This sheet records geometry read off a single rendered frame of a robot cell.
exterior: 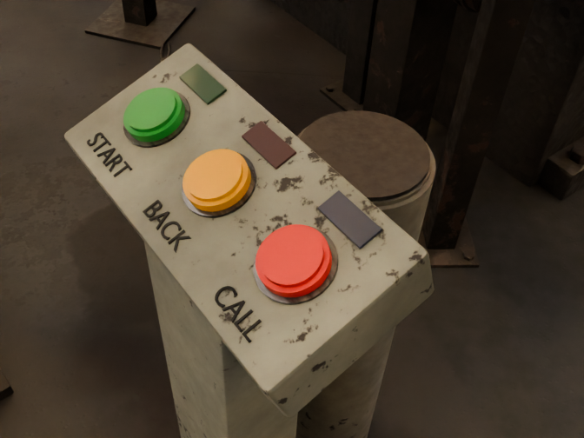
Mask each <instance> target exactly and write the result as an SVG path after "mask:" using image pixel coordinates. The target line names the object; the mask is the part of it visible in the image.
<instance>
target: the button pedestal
mask: <svg viewBox="0 0 584 438"><path fill-rule="evenodd" d="M197 63H198V64H199V65H200V66H202V67H203V68H204V69H205V70H206V71H207V72H208V73H210V75H212V76H213V77H214V78H215V79H216V80H217V81H218V82H219V83H220V84H221V85H222V86H223V87H224V88H225V89H226V90H227V91H226V92H224V93H223V94H222V95H221V96H219V97H218V98H217V99H216V100H215V101H213V102H212V103H210V104H209V105H208V104H206V103H205V102H204V101H203V100H202V99H201V98H200V97H199V96H198V95H197V94H196V93H195V92H194V91H193V90H192V89H191V88H190V87H189V86H188V85H187V84H185V83H184V82H183V81H182V80H181V79H180V78H179V76H181V75H182V74H183V73H185V72H186V71H187V70H189V69H190V68H192V67H193V66H194V65H196V64H197ZM154 88H169V89H172V90H174V91H175V92H176V93H177V94H178V95H179V97H181V99H182V102H183V104H184V107H185V114H184V118H183V120H182V122H181V124H180V125H179V127H178V128H177V129H176V130H175V131H174V132H173V133H171V134H170V135H169V136H166V137H164V138H163V139H161V140H158V141H154V142H141V141H138V140H136V139H135V138H133V137H132V136H131V134H130V133H129V132H128V131H127V130H126V128H125V126H124V123H123V116H124V112H125V110H126V109H127V107H128V105H129V104H130V102H131V101H132V100H133V99H134V98H135V97H136V96H137V95H139V94H140V93H142V92H144V91H145V90H150V89H154ZM260 121H263V122H264V123H265V124H266V125H267V126H268V127H270V128H271V129H272V130H273V131H274V132H275V133H276V134H277V135H278V136H279V137H280V138H281V139H282V140H283V141H284V142H286V143H287V144H288V145H289V146H290V147H291V148H292V149H293V150H295V151H296V154H295V155H294V156H293V157H291V158H290V159H289V160H288V161H287V162H285V163H284V164H283V165H282V166H281V167H279V168H278V169H275V168H274V167H273V166H272V165H271V164H270V163H268V162H267V161H266V160H265V159H264V158H263V157H262V156H261V155H260V154H259V153H258V152H257V151H256V150H255V149H254V148H252V147H251V146H250V145H249V144H248V143H247V142H246V141H245V140H244V139H243V138H242V135H243V134H244V133H246V132H247V131H248V130H249V129H251V128H252V127H254V126H255V125H256V124H257V123H259V122H260ZM64 138H65V141H66V143H67V144H68V145H69V146H70V147H71V148H72V150H73V151H74V152H75V153H76V155H77V156H78V157H79V159H80V160H81V161H82V163H83V164H84V165H85V167H86V168H87V169H88V171H89V172H90V173H91V175H93V177H95V179H96V180H97V182H98V183H99V184H100V185H101V187H102V188H103V190H104V191H105V192H106V193H107V195H108V196H109V197H110V199H111V200H112V201H113V203H114V204H115V205H116V206H117V207H118V208H119V210H120V211H121V212H122V213H123V215H124V216H125V217H126V219H127V220H128V221H129V223H130V224H131V225H132V227H133V228H134V229H135V231H136V232H137V233H138V235H139V236H140V237H141V238H142V239H143V240H144V245H145V249H146V255H147V259H148V264H149V272H150V277H151V282H152V287H153V291H154V297H155V301H156V310H157V314H158V319H159V324H160V329H161V333H162V338H163V346H164V351H165V356H166V361H167V365H168V371H169V378H170V384H171V388H172V393H173V398H174V403H175V407H176V416H177V420H178V426H179V430H180V435H181V438H295V434H296V423H297V414H298V412H299V411H300V410H301V409H302V408H303V407H304V406H306V405H307V404H308V403H309V402H310V401H311V400H312V399H314V398H315V397H316V396H317V395H318V394H319V393H321V392H322V391H323V390H324V389H325V388H326V387H327V386H328V385H329V384H330V383H331V382H332V381H333V380H335V379H336V378H337V377H338V376H339V375H340V374H342V373H343V372H344V371H345V370H346V369H347V368H349V367H350V366H351V365H352V364H353V363H354V362H356V361H357V360H358V359H359V358H360V357H361V356H362V355H364V354H365V353H366V352H367V351H368V350H369V349H370V348H372V347H373V346H374V345H375V344H376V343H377V342H379V341H380V340H381V339H382V337H383V336H385V335H386V334H387V333H388V332H389V331H390V330H391V329H393V328H394V327H395V326H396V325H397V324H398V323H400V322H401V321H402V320H403V319H404V318H405V317H406V316H408V315H409V314H410V313H411V312H412V311H413V310H415V309H416V308H417V307H418V306H419V305H420V304H422V303H423V302H424V301H425V300H426V299H427V298H429V297H430V296H431V295H432V294H433V292H434V284H433V277H432V271H431V266H430V260H429V254H428V252H427V250H425V249H424V248H423V247H422V246H421V245H420V244H419V243H418V242H417V241H416V240H415V239H413V238H412V237H411V236H410V235H409V234H408V233H407V232H405V231H404V230H403V229H402V228H401V227H400V226H398V225H397V224H396V223H395V222H394V221H393V220H391V219H390V218H389V217H388V216H387V215H386V214H384V213H383V212H382V211H381V210H380V209H379V208H377V207H376V206H375V205H374V204H373V203H372V202H371V201H370V200H369V199H368V198H367V197H366V196H364V195H363V194H362V193H361V192H360V191H359V190H358V189H356V188H355V187H354V186H353V185H352V184H351V183H350V182H348V181H347V180H346V179H345V178H344V177H343V176H341V175H340V174H339V173H338V172H337V171H336V170H334V169H333V168H332V167H331V166H330V165H329V164H327V163H326V162H325V161H324V160H323V159H322V158H320V157H319V156H318V155H317V154H316V153H315V152H314V151H313V150H312V149H311V148H310V147H309V146H308V145H306V144H305V143H304V142H303V141H302V140H301V139H299V138H298V137H297V136H296V135H295V134H294V133H292V132H291V131H290V130H289V129H288V128H287V127H285V126H284V125H283V124H282V123H281V122H280V121H278V120H277V119H276V118H275V117H274V116H273V115H271V114H270V113H269V112H268V111H267V110H266V109H264V108H263V106H261V104H259V102H257V101H256V100H255V99H254V98H253V97H252V96H250V95H249V94H248V93H247V92H246V91H245V90H243V89H242V88H241V87H240V86H239V85H238V84H237V83H235V82H234V81H233V80H232V79H231V78H230V77H228V76H227V75H226V74H225V73H224V72H223V71H221V70H220V69H219V68H218V67H217V66H216V65H214V64H213V63H212V62H211V61H210V60H209V59H208V58H207V57H206V56H205V55H204V54H203V53H202V52H200V51H199V50H198V49H197V48H196V47H195V46H193V45H192V44H190V43H187V44H185V45H183V46H182V48H180V49H179V50H177V51H176V52H174V53H173V54H172V55H170V56H169V57H167V58H166V59H165V60H163V61H162V62H160V63H159V64H158V65H157V66H156V67H154V68H153V69H152V70H150V71H149V72H147V73H146V74H145V75H143V76H141V77H140V78H139V79H137V80H136V81H135V82H133V83H132V84H131V85H130V86H129V87H127V88H126V89H124V90H123V91H121V92H120V93H119V94H117V95H116V96H114V97H113V98H112V99H110V100H109V101H108V102H106V103H105V104H104V105H103V106H101V107H100V108H99V109H97V110H96V111H94V112H93V113H92V114H90V115H89V116H87V117H86V118H84V119H83V120H82V121H81V122H80V123H78V124H77V125H76V126H74V127H73V128H72V129H70V130H68V131H67V132H66V133H65V135H64ZM215 149H230V150H233V151H235V152H237V153H238V154H240V155H241V156H242V157H243V158H244V160H245V162H246V163H247V164H248V166H249V170H250V174H251V180H250V185H249V188H248V190H247V192H246V193H245V195H244V196H243V197H242V199H241V200H240V201H238V202H237V203H236V204H234V205H233V206H231V207H229V208H227V209H224V210H220V211H214V212H210V211H204V210H200V209H198V208H196V207H195V206H194V205H193V204H192V203H191V202H190V201H189V199H188V197H187V196H186V195H185V193H184V191H183V177H184V174H185V172H186V170H187V168H188V167H189V166H190V164H191V163H193V162H194V161H195V160H196V159H197V157H199V156H201V155H203V154H205V153H207V152H209V151H211V150H215ZM338 190H340V191H341V192H342V193H343V194H344V195H345V196H346V197H347V198H348V199H349V200H350V201H351V202H352V203H353V204H355V205H356V206H357V207H358V208H359V209H360V210H361V211H363V212H364V213H365V214H366V215H367V216H368V217H369V218H370V219H372V220H373V221H374V222H375V223H376V224H377V225H378V226H379V227H381V228H382V232H380V233H379V234H378V235H377V236H375V237H374V238H373V239H372V240H371V241H370V242H368V243H367V244H366V245H365V246H363V247H362V248H361V249H359V248H358V247H357V246H356V245H355V244H354V243H353V242H351V241H350V240H349V239H348V238H347V237H346V236H345V235H344V234H343V233H342V232H341V231H340V230H339V229H338V228H337V227H336V226H335V225H334V224H333V223H332V222H331V221H330V220H329V219H328V218H327V217H326V216H325V215H324V214H323V213H322V212H321V211H320V210H318V207H319V206H320V205H322V204H323V203H324V202H325V201H327V200H328V199H329V198H330V197H331V196H332V195H333V194H334V193H336V192H337V191H338ZM294 224H301V225H307V226H309V227H312V228H314V229H316V230H318V231H319V232H320V233H321V234H322V235H323V236H324V237H325V239H326V241H327V242H328V245H329V248H330V250H331V255H332V265H331V270H330V271H329V274H328V277H327V278H326V280H325V281H324V282H323V284H322V285H321V286H320V287H319V288H317V289H316V290H314V291H313V292H311V293H309V294H307V295H303V296H299V297H291V298H290V297H283V296H279V295H276V294H274V293H272V292H271V291H269V290H268V289H267V288H266V287H265V286H264V284H263V283H262V281H261V279H260V278H259V276H258V274H257V272H256V254H257V251H258V249H259V247H260V246H261V244H262V242H263V241H264V240H265V238H266V237H268V236H269V235H270V234H271V233H273V232H274V231H276V230H277V229H279V228H282V227H285V226H289V225H294Z"/></svg>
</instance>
